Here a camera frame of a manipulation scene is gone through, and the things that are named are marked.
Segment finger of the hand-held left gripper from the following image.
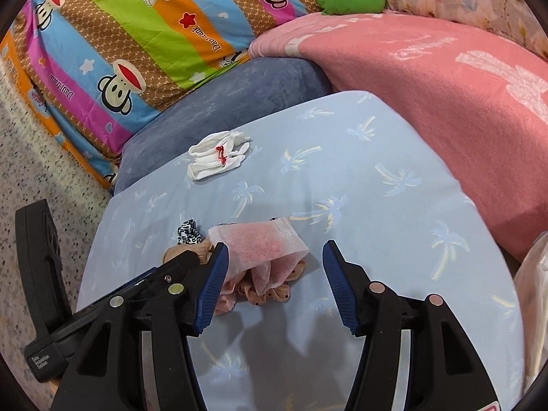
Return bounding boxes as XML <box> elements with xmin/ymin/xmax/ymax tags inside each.
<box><xmin>133</xmin><ymin>243</ymin><xmax>215</xmax><ymax>307</ymax></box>

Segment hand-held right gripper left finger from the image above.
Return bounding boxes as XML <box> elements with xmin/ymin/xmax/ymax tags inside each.
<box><xmin>51</xmin><ymin>242</ymin><xmax>229</xmax><ymax>411</ymax></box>

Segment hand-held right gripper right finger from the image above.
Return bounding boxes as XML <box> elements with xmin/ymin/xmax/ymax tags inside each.
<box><xmin>322</xmin><ymin>240</ymin><xmax>497</xmax><ymax>411</ymax></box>

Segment leopard print scrunchie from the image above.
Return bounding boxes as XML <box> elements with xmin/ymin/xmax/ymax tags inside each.
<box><xmin>177</xmin><ymin>218</ymin><xmax>202</xmax><ymax>246</ymax></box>

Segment peach polka dot scrunchie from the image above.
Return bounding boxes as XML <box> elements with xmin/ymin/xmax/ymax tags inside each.
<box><xmin>163</xmin><ymin>242</ymin><xmax>302</xmax><ymax>315</ymax></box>

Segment pink translucent pouch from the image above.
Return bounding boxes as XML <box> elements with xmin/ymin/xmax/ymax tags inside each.
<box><xmin>208</xmin><ymin>217</ymin><xmax>310</xmax><ymax>304</ymax></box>

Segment white sock with red trim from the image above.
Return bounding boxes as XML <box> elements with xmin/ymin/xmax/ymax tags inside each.
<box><xmin>190</xmin><ymin>130</ymin><xmax>251</xmax><ymax>159</ymax></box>
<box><xmin>188</xmin><ymin>143</ymin><xmax>250</xmax><ymax>181</ymax></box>

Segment white bin with plastic liner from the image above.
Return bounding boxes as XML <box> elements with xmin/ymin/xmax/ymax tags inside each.
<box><xmin>511</xmin><ymin>231</ymin><xmax>548</xmax><ymax>352</ymax></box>

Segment light blue palm print cloth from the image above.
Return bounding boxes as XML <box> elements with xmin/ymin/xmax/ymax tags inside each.
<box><xmin>77</xmin><ymin>90</ymin><xmax>527</xmax><ymax>411</ymax></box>

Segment striped monkey print pillow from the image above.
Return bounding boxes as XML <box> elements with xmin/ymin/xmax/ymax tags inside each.
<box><xmin>13</xmin><ymin>0</ymin><xmax>320</xmax><ymax>112</ymax></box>
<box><xmin>0</xmin><ymin>30</ymin><xmax>125</xmax><ymax>191</ymax></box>

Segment blue-grey velvet cushion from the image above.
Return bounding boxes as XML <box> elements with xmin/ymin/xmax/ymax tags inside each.
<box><xmin>113</xmin><ymin>58</ymin><xmax>332</xmax><ymax>198</ymax></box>

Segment pink blanket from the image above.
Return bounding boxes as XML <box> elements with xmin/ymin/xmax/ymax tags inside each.
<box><xmin>248</xmin><ymin>11</ymin><xmax>548</xmax><ymax>262</ymax></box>

